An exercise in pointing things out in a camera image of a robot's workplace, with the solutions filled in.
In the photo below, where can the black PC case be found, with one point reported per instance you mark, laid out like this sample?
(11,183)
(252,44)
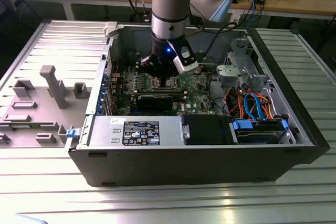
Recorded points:
(183,166)

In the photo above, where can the small black adapter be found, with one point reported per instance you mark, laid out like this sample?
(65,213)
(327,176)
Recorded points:
(261,0)

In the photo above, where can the black plastic cover box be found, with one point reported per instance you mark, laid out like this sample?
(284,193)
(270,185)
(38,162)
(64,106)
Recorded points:
(204,129)

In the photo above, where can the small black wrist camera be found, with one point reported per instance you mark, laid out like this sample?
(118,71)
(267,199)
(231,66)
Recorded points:
(145,61)

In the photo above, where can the silver coin battery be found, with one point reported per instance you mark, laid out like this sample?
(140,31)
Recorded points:
(198,71)

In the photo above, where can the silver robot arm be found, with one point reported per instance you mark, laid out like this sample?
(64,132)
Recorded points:
(170,11)

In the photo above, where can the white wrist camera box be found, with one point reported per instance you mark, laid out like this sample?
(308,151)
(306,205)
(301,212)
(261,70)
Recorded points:
(187,65)

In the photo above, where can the hard disk blue carrier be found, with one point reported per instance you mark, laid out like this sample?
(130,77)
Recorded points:
(257,137)

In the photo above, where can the pale grey case latch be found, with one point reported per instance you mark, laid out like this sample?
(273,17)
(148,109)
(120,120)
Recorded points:
(109,30)

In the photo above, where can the green motherboard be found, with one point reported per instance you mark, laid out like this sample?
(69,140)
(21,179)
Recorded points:
(195,98)

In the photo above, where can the grey parts rack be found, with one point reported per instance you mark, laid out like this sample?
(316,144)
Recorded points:
(39,119)

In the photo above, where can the black graphics card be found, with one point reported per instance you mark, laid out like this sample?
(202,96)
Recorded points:
(155,102)

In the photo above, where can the grey metal drive cage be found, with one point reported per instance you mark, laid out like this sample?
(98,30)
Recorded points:
(231,73)

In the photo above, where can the silver power supply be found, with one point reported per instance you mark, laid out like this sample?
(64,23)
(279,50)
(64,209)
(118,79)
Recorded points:
(105,132)

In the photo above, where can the blue plastic latch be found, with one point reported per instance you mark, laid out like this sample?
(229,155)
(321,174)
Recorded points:
(72,133)

